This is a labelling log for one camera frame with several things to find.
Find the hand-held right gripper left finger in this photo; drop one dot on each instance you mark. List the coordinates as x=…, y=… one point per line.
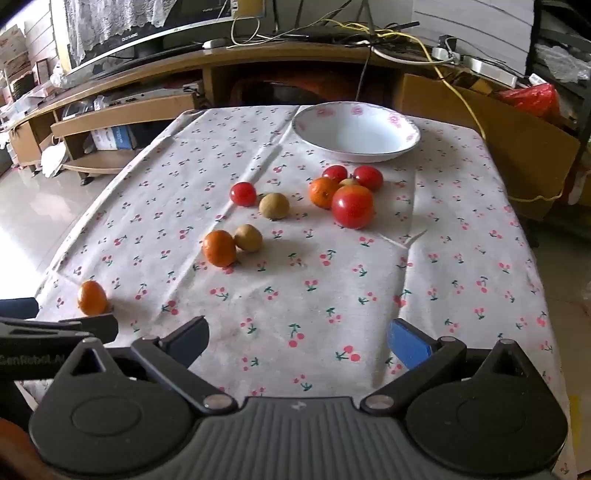
x=189, y=344

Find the wooden desk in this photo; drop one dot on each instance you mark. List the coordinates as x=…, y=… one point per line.
x=194, y=57

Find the white floral bowl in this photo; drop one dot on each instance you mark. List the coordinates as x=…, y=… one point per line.
x=355, y=134

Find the large red tomato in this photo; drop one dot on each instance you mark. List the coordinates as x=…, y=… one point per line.
x=352, y=206

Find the white power strip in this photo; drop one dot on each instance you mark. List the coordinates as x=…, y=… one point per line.
x=445, y=54

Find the orange tangerine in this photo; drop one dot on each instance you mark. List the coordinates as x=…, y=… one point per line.
x=219, y=248
x=92, y=298
x=323, y=192

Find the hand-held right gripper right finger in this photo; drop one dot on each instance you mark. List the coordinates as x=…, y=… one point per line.
x=408, y=345

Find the silver media player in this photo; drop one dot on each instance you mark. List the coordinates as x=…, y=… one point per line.
x=147, y=94

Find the cherry print tablecloth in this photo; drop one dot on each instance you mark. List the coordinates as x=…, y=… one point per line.
x=300, y=286

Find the black router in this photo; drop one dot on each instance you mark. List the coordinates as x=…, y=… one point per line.
x=351, y=34

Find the white box with blue print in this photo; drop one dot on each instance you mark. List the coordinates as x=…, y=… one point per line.
x=115, y=138

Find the brown kiwi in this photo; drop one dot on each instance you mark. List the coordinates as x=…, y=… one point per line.
x=349, y=181
x=248, y=237

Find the brown cardboard box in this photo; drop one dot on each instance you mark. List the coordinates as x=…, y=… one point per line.
x=517, y=143

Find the tan board with blue edge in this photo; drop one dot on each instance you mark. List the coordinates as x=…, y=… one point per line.
x=247, y=7

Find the white panel board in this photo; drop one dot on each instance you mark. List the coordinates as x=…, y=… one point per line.
x=466, y=25

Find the white lace cover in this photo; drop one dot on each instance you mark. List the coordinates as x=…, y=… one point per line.
x=120, y=23

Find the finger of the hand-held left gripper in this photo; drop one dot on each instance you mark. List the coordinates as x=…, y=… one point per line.
x=97, y=328
x=18, y=308

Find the small red tomato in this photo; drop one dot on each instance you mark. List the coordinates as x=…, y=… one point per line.
x=243, y=194
x=334, y=172
x=368, y=178

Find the white remote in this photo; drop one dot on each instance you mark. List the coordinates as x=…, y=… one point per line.
x=214, y=44

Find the tan longan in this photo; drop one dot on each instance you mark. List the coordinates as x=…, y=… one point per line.
x=274, y=205

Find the red plastic bag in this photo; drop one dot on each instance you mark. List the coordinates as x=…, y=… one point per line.
x=531, y=99

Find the dark metal rack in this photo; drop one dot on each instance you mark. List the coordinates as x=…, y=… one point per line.
x=561, y=27

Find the stack of cardboard boxes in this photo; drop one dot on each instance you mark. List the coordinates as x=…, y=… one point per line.
x=18, y=69

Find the clear bubble wrap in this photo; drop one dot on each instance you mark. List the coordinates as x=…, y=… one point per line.
x=565, y=62

